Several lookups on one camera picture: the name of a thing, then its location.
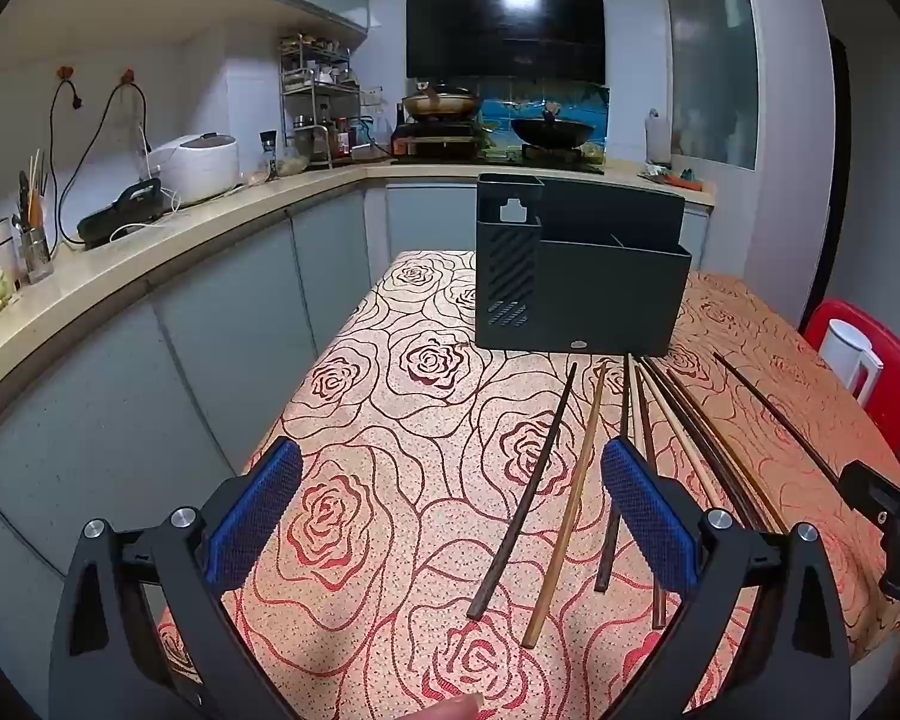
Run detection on brass-coloured lidded pan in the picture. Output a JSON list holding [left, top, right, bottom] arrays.
[[401, 82, 485, 121]]

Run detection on person's left hand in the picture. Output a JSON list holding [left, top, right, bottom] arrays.
[[420, 694, 485, 720]]

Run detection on black wok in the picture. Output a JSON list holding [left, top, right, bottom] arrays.
[[510, 109, 597, 149]]

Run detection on beige kitchen countertop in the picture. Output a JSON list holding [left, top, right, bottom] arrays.
[[0, 157, 717, 421]]

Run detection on black power cable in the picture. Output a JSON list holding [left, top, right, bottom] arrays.
[[47, 67, 85, 248], [60, 71, 155, 241]]

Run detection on orange and green scouring pads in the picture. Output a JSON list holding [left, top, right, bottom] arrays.
[[637, 163, 704, 192]]

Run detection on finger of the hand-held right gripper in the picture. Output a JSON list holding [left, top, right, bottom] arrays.
[[840, 460, 900, 524]]

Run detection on blue sea picture backsplash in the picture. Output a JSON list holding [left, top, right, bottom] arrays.
[[472, 79, 612, 166]]

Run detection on frosted glass window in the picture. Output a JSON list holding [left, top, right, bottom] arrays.
[[660, 0, 760, 172]]

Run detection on dark brown chopstick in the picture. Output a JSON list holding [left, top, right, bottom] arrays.
[[466, 361, 580, 620], [652, 366, 766, 533]]

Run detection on dark grey utensil holder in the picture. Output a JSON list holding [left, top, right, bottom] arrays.
[[474, 172, 692, 357]]

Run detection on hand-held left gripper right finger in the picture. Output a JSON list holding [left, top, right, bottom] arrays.
[[600, 437, 850, 720]]

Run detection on light brown chopstick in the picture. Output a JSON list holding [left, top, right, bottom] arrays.
[[640, 361, 715, 517], [521, 360, 612, 650]]

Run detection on metal utensil cup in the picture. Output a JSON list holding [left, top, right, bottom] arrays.
[[13, 150, 53, 284]]

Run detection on white rice cooker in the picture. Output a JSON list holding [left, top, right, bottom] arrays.
[[146, 133, 241, 207]]

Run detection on white plastic bottle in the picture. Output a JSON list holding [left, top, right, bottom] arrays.
[[645, 109, 674, 170]]

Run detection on black range hood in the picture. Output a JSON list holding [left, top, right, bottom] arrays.
[[406, 0, 607, 83]]

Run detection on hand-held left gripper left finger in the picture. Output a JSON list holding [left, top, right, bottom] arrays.
[[49, 436, 303, 720]]

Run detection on reddish brown chopstick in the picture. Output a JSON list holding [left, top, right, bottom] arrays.
[[667, 369, 790, 535], [634, 358, 667, 629]]

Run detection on black gas stove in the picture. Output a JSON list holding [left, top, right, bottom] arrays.
[[391, 120, 488, 162]]

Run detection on metal spice rack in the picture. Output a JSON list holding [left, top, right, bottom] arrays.
[[279, 34, 365, 166]]

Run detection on white electric kettle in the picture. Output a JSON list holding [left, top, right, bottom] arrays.
[[817, 319, 884, 402]]

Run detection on black electric griddle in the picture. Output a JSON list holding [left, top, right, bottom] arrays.
[[77, 178, 164, 248]]

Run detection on thin black chopstick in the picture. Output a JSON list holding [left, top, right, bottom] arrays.
[[714, 351, 850, 482]]

